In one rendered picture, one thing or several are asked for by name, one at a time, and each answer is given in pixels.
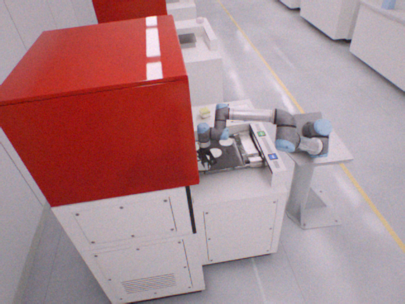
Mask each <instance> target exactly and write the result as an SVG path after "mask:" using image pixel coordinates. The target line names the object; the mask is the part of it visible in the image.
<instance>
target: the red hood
mask: <svg viewBox="0 0 405 304"><path fill-rule="evenodd" d="M0 128H1V129H2V130H3V131H4V133H5V135H6V137H7V138H8V140H9V141H10V143H11V144H12V147H13V148H14V150H15V151H16V153H17V154H18V156H19V157H20V159H21V160H22V162H23V163H24V165H25V166H26V168H27V170H28V172H29V174H30V175H31V176H32V178H33V180H34V182H35V183H36V184H37V185H38V187H39V189H40V190H41V193H42V194H43V195H44V197H45V199H46V200H47V202H48V204H49V205H50V206H51V207H55V206H63V205H71V204H76V203H84V202H89V201H97V200H101V199H106V198H114V197H119V196H127V195H131V194H140V193H148V192H153V191H161V190H165V189H174V188H178V187H183V186H191V185H196V184H199V183H200V180H199V167H198V161H197V149H196V143H195V137H194V125H193V118H192V107H191V100H190V88H189V76H188V73H187V69H186V65H185V63H184V58H183V54H182V50H181V47H180V41H179V38H178V34H177V28H176V25H175V21H174V17H173V15H172V14H170V15H165V16H154V17H148V18H138V19H132V20H121V21H116V22H110V23H100V24H94V25H84V26H78V27H71V28H63V29H57V30H47V31H43V32H42V33H41V34H40V36H39V37H38V39H36V40H35V42H34V43H33V44H32V45H31V47H30V49H29V50H28V51H27V52H26V53H25V54H24V55H23V56H22V58H21V59H20V61H19V62H18V63H17V65H16V66H15V67H14V69H13V70H12V71H11V72H10V73H9V75H8V76H7V77H6V78H5V80H4V81H3V82H2V84H1V85H0Z"/></svg>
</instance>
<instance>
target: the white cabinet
mask: <svg viewBox="0 0 405 304"><path fill-rule="evenodd" d="M286 199H287V193H279V194H271V195H267V196H258V197H254V198H250V199H242V200H237V201H229V202H225V203H217V204H212V205H204V206H200V207H195V208H194V217H195V222H196V227H197V232H198V233H197V236H198V241H199V251H200V254H201V264H202V266H206V265H213V264H217V263H225V262H232V261H237V260H240V259H245V258H252V257H260V256H264V255H270V253H276V252H277V249H278V242H279V237H280V231H281V226H282V218H283V215H284V211H285V203H286Z"/></svg>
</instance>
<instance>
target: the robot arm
mask: <svg viewBox="0 0 405 304"><path fill-rule="evenodd" d="M227 120H236V121H248V122H269V123H271V124H275V125H277V127H276V136H275V148H276V150H278V151H283V152H294V151H295V149H298V150H302V151H307V152H308V153H309V154H310V157H327V156H328V153H329V151H328V149H329V139H330V133H331V132H332V129H333V126H332V123H331V122H330V121H328V120H326V119H319V120H317V121H309V122H306V123H305V124H304V125H303V127H302V135H303V136H300V135H299V134H298V133H297V132H296V129H297V122H296V120H295V117H293V116H292V115H291V114H290V113H289V112H287V111H285V110H281V109H276V108H273V109H272V110H264V109H255V108H229V107H228V105H227V104H223V103H218V104H217V105H216V110H215V118H214V126H213V127H210V126H209V125H208V123H200V124H199V125H198V126H197V135H198V145H199V150H197V154H198V156H197V157H198V158H199V159H200V160H201V164H202V166H203V167H204V169H206V170H209V168H210V166H213V165H216V164H217V161H216V158H215V157H214V156H213V154H212V153H211V152H210V150H209V147H210V139H219V140H220V141H221V139H224V140H225V141H226V140H227V139H228V137H229V128H227Z"/></svg>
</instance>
